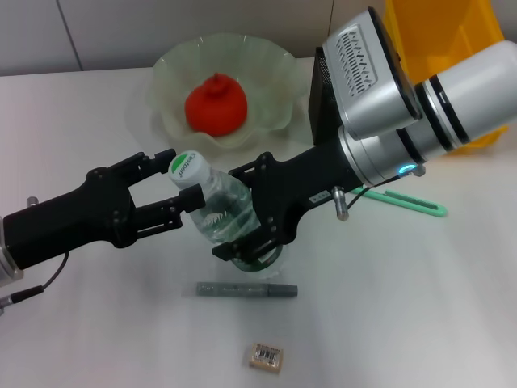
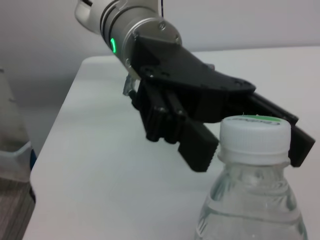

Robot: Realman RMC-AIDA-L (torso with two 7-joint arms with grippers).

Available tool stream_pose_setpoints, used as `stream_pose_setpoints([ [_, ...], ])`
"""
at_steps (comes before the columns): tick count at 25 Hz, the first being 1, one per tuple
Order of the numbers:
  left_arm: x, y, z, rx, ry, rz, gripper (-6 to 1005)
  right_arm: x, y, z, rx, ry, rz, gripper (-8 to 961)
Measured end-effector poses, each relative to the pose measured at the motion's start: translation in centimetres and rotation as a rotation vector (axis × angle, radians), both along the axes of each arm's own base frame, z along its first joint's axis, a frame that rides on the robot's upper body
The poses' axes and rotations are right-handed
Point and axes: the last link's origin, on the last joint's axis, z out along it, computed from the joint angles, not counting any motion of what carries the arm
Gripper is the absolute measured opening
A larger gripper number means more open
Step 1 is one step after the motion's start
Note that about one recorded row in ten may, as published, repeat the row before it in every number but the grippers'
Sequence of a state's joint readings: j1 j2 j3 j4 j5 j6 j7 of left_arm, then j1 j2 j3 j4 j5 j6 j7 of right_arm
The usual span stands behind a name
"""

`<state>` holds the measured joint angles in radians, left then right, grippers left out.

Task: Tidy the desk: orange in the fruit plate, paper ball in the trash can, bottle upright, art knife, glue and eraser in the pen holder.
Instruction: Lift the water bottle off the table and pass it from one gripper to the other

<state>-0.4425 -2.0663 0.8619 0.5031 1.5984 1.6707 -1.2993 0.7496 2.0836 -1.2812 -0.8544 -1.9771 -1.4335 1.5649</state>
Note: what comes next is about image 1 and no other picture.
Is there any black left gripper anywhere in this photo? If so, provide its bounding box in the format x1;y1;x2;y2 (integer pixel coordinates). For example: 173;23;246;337
2;149;179;272

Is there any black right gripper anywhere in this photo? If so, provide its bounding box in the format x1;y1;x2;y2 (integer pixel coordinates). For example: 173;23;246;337
128;139;364;268

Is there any clear water bottle green label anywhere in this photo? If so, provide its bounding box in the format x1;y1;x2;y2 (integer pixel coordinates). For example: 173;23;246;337
168;150;290;280

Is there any silver glitter marker pen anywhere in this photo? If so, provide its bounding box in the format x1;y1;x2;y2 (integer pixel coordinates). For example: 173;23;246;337
195;281;300;301

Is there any black mesh pen holder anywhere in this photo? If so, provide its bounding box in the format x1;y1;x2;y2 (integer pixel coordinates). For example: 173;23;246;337
309;46;344;146

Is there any green glass fruit bowl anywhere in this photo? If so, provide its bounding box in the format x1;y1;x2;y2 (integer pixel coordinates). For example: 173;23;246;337
147;34;301;157

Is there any beige eraser with barcode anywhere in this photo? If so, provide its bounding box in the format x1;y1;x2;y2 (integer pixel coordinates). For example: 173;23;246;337
246;341;285;369

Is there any mint green utility knife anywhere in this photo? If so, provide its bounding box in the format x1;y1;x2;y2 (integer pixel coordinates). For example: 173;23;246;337
355;188;448;218

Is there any yellow plastic bin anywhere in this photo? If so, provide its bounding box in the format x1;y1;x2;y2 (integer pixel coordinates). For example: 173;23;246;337
383;0;511;157

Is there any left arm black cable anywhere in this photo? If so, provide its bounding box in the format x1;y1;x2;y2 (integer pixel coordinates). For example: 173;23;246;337
0;196;73;316

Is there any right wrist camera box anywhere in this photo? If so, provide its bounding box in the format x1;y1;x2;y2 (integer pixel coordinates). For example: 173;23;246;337
322;6;423;141

